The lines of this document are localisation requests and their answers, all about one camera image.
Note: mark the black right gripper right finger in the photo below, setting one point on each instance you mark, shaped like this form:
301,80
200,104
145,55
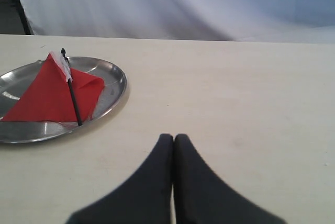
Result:
200,196

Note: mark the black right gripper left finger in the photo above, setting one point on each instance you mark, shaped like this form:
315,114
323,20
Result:
145,197

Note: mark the red and black spatula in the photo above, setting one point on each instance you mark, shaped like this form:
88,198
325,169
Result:
58,93

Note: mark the round steel plate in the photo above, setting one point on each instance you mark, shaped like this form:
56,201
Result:
15,82

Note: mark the white backdrop cloth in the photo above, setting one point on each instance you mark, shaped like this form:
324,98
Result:
307,21

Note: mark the black backdrop stand pole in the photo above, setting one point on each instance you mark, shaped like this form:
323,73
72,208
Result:
23,18

